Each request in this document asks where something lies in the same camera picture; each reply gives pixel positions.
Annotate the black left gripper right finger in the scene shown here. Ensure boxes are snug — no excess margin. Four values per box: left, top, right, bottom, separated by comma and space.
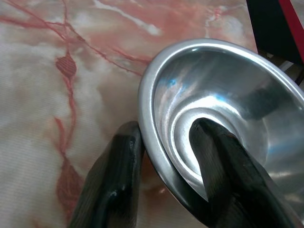
189, 118, 297, 228

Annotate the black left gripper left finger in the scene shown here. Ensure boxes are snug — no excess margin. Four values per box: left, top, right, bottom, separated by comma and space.
68, 120, 146, 228

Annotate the silver metal bowl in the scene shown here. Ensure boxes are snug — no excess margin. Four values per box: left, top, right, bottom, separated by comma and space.
137, 38, 304, 228

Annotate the cream tablecloth with red leaves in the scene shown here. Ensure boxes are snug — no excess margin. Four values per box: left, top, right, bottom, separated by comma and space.
0, 0, 259, 228

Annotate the black and red chair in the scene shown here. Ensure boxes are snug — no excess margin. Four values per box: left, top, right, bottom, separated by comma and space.
246, 0, 304, 72

